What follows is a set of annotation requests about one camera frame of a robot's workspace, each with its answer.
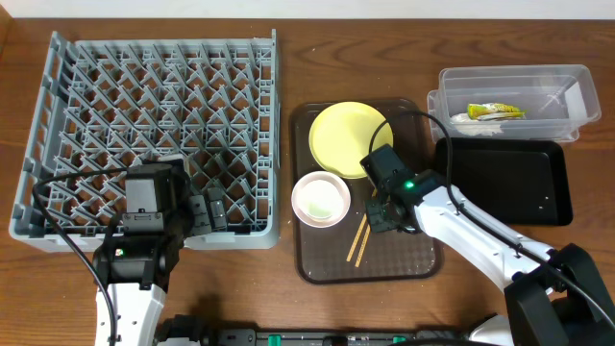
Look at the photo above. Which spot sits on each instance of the grey plastic dishwasher rack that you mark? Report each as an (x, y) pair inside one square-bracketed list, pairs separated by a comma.
[(104, 105)]

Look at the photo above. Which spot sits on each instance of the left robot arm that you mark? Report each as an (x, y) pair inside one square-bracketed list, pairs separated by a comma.
[(141, 247)]

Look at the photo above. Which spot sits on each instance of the left wooden chopstick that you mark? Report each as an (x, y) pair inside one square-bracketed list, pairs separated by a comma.
[(357, 237)]

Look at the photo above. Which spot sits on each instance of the black rectangular tray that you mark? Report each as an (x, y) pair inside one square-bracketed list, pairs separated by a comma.
[(521, 182)]

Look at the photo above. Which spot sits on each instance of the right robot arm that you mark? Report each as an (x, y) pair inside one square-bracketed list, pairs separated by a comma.
[(552, 297)]

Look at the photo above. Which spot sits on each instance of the pink white bowl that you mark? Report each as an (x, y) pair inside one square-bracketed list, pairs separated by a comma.
[(342, 188)]

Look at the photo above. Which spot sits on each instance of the right wooden chopstick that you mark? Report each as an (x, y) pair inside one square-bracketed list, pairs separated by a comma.
[(365, 233)]

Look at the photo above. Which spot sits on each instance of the yellow round plate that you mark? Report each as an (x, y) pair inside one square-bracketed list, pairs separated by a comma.
[(340, 135)]

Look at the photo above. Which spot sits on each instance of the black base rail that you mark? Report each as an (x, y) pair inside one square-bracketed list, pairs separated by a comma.
[(250, 337)]

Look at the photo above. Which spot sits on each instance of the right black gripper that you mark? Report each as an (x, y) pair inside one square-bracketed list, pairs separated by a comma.
[(381, 213)]

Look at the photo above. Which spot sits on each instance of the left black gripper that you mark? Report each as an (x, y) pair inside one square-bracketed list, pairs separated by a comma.
[(207, 211)]

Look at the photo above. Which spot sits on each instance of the brown plastic serving tray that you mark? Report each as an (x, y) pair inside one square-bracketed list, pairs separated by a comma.
[(321, 253)]

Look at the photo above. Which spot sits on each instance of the white paper napkin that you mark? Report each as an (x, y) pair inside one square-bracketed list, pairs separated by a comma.
[(470, 127)]

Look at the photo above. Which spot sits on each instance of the wooden chopstick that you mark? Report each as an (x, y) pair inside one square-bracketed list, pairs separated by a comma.
[(365, 233), (357, 237)]

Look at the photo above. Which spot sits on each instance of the clear plastic waste bin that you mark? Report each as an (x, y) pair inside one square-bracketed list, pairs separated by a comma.
[(558, 99)]

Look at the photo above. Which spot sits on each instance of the small white cup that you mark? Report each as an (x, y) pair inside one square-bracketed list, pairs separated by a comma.
[(321, 200)]

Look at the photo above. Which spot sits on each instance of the green snack wrapper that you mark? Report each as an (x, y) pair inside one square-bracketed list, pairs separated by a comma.
[(493, 111)]

